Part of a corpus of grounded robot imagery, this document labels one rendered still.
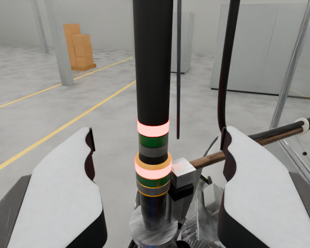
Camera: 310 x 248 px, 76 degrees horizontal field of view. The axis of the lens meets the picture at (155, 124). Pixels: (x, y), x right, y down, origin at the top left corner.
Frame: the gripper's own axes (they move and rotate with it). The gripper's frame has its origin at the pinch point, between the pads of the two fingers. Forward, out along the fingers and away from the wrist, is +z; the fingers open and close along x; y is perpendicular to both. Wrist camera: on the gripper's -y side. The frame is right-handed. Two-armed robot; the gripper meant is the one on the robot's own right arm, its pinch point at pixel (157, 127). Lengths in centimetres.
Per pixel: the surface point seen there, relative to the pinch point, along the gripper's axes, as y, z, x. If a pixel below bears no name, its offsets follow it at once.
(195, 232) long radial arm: 52, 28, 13
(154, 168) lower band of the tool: 8.2, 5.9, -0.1
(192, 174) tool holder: 11.6, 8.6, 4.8
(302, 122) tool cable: 10.0, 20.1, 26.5
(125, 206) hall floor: 165, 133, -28
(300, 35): 2, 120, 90
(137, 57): -3.2, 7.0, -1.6
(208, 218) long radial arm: 55, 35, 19
